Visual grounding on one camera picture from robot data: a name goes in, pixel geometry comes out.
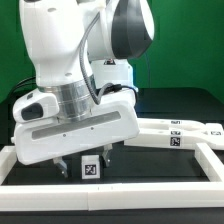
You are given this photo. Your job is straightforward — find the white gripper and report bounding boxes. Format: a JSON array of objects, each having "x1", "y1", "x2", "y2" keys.
[{"x1": 13, "y1": 99, "x2": 139, "y2": 178}]

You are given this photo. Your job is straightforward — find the white chair back frame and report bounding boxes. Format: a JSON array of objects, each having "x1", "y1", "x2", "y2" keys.
[{"x1": 124, "y1": 118, "x2": 224, "y2": 150}]

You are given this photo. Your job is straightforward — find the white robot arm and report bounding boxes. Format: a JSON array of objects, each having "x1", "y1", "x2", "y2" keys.
[{"x1": 12, "y1": 0, "x2": 154, "y2": 170}]

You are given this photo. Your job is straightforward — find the grey corrugated arm cable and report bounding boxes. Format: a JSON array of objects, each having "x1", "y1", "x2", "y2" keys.
[{"x1": 79, "y1": 9, "x2": 138, "y2": 106}]

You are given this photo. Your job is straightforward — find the white workspace border frame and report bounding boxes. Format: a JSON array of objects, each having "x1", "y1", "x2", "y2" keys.
[{"x1": 0, "y1": 143, "x2": 224, "y2": 211}]

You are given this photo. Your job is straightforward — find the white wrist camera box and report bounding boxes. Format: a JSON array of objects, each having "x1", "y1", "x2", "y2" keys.
[{"x1": 13, "y1": 89, "x2": 59, "y2": 123}]

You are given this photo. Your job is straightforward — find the black cables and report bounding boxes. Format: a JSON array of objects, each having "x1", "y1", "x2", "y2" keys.
[{"x1": 9, "y1": 76, "x2": 38, "y2": 96}]

